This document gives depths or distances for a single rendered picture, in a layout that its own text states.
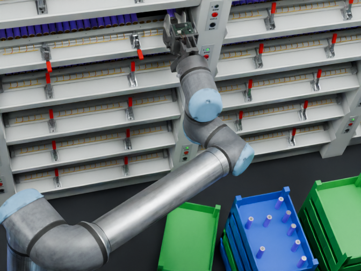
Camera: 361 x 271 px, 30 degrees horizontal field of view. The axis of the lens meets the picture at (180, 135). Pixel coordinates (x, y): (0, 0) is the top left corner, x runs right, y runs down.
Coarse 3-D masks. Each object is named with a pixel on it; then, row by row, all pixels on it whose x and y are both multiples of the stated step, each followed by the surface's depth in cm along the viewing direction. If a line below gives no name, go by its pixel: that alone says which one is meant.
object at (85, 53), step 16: (160, 16) 206; (192, 16) 203; (64, 32) 199; (160, 32) 205; (32, 48) 196; (64, 48) 198; (80, 48) 199; (96, 48) 200; (112, 48) 201; (128, 48) 202; (144, 48) 202; (160, 48) 204; (0, 64) 193; (16, 64) 194; (32, 64) 195; (64, 64) 200
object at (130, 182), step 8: (280, 152) 289; (288, 152) 290; (296, 152) 292; (304, 152) 294; (256, 160) 289; (264, 160) 291; (144, 176) 275; (152, 176) 276; (160, 176) 278; (104, 184) 272; (112, 184) 273; (120, 184) 275; (128, 184) 277; (56, 192) 267; (64, 192) 269; (72, 192) 270; (80, 192) 272
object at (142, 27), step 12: (144, 24) 202; (156, 24) 203; (48, 36) 195; (60, 36) 196; (72, 36) 197; (84, 36) 197; (96, 36) 199; (144, 36) 202; (0, 48) 193; (12, 48) 194
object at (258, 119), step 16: (320, 96) 266; (336, 96) 267; (224, 112) 256; (240, 112) 252; (256, 112) 262; (272, 112) 263; (288, 112) 264; (304, 112) 262; (320, 112) 267; (336, 112) 268; (240, 128) 258; (256, 128) 260; (272, 128) 262
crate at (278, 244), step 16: (272, 192) 239; (288, 192) 238; (240, 208) 240; (256, 208) 240; (272, 208) 241; (288, 208) 240; (240, 224) 233; (256, 224) 237; (272, 224) 237; (288, 224) 238; (256, 240) 233; (272, 240) 234; (288, 240) 234; (304, 240) 231; (272, 256) 230; (288, 256) 231
